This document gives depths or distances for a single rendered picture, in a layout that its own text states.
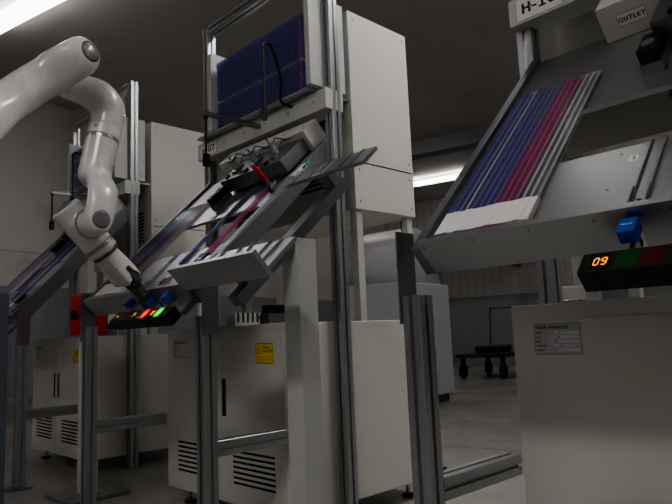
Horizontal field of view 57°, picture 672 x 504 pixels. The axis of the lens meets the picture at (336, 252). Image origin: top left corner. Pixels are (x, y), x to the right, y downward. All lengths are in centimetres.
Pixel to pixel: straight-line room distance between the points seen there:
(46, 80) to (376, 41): 120
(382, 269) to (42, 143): 327
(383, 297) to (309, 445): 344
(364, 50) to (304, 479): 151
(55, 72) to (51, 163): 449
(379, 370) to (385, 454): 28
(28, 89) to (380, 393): 138
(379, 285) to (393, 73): 272
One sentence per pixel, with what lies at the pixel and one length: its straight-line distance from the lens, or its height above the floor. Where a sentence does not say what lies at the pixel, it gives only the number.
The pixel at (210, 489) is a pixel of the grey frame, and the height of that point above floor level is 21.
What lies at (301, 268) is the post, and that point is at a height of 74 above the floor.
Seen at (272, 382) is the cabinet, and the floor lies 44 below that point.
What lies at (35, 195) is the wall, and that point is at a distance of 612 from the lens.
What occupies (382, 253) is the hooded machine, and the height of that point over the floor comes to 121.
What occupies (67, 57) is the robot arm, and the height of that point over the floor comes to 131.
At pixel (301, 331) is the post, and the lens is 150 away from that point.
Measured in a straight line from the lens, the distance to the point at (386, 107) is 237.
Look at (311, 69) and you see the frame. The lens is 212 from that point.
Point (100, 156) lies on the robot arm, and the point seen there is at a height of 108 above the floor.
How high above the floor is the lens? 57
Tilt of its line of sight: 8 degrees up
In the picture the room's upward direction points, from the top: 2 degrees counter-clockwise
